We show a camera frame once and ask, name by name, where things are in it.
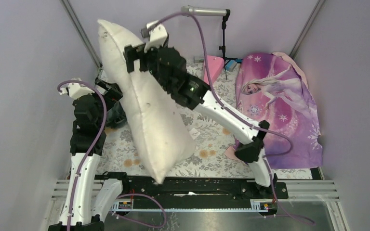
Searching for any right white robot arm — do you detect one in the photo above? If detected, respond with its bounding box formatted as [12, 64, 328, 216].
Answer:
[123, 44, 276, 198]

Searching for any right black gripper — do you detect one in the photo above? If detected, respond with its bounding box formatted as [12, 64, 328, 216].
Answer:
[123, 42, 172, 93]

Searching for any blue white pillow label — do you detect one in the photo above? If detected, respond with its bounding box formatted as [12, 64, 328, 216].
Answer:
[189, 128, 201, 140]

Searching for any white pillow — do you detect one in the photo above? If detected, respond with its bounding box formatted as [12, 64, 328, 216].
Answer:
[97, 19, 196, 184]

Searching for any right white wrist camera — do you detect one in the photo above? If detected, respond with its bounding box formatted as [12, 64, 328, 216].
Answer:
[140, 21, 169, 53]

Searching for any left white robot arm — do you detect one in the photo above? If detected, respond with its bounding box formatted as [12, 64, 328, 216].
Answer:
[47, 78, 130, 231]

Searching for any grey plush pillowcase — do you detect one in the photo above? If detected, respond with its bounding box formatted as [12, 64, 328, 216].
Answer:
[104, 95, 127, 129]

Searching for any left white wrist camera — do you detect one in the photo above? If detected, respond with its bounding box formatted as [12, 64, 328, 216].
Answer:
[57, 78, 94, 100]

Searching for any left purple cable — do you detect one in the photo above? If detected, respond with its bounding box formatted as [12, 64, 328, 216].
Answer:
[56, 79, 168, 231]

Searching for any floral table cloth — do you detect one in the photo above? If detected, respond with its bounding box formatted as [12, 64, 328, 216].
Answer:
[96, 64, 315, 180]

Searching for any purple cable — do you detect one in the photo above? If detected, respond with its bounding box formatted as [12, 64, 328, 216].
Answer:
[56, 79, 168, 231]
[140, 11, 317, 227]

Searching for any silver microphone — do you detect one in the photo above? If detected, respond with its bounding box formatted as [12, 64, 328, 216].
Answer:
[181, 5, 230, 17]

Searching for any light blue small box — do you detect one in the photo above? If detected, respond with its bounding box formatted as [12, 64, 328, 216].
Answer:
[225, 60, 238, 72]

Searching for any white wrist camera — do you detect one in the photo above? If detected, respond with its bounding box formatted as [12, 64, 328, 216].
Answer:
[140, 21, 169, 53]
[57, 78, 94, 100]

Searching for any pink wedge block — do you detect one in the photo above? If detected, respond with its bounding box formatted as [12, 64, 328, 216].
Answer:
[203, 55, 225, 85]

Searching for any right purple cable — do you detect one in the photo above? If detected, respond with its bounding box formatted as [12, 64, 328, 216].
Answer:
[140, 11, 317, 227]

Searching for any purple princess print blanket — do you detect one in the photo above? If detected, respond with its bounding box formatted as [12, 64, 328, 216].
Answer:
[236, 52, 322, 169]

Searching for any black microphone stand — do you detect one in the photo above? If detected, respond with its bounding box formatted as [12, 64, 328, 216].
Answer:
[218, 9, 235, 79]

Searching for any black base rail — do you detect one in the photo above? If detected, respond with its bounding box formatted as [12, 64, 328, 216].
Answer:
[94, 172, 289, 211]

